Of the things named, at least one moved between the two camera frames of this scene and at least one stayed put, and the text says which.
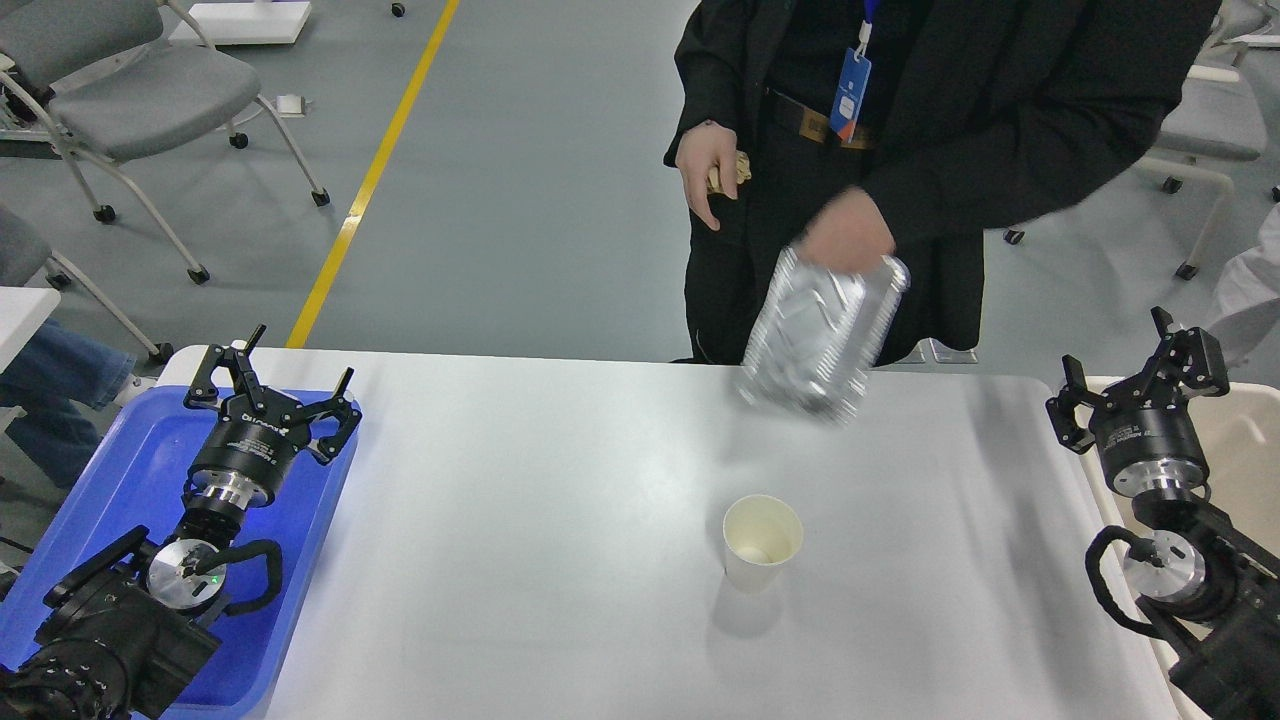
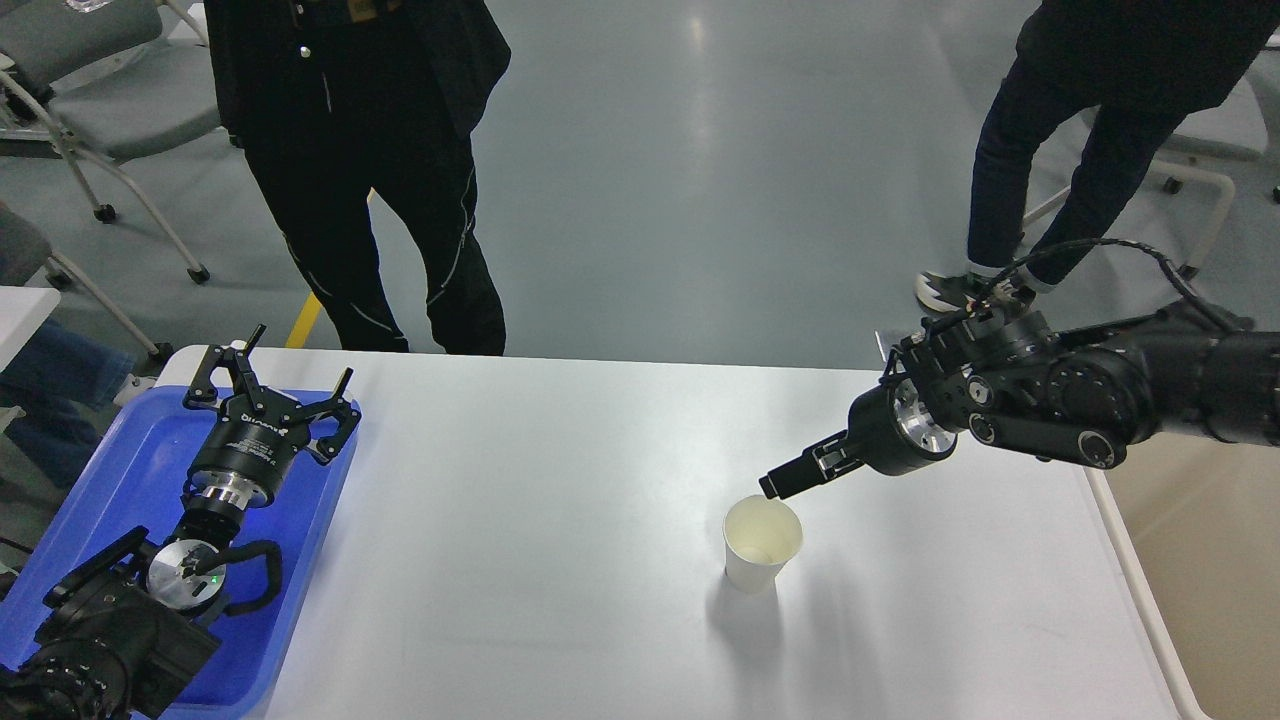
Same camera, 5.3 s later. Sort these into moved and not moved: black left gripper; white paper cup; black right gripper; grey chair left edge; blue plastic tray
Moved: black right gripper
Not moved: black left gripper; white paper cup; blue plastic tray; grey chair left edge
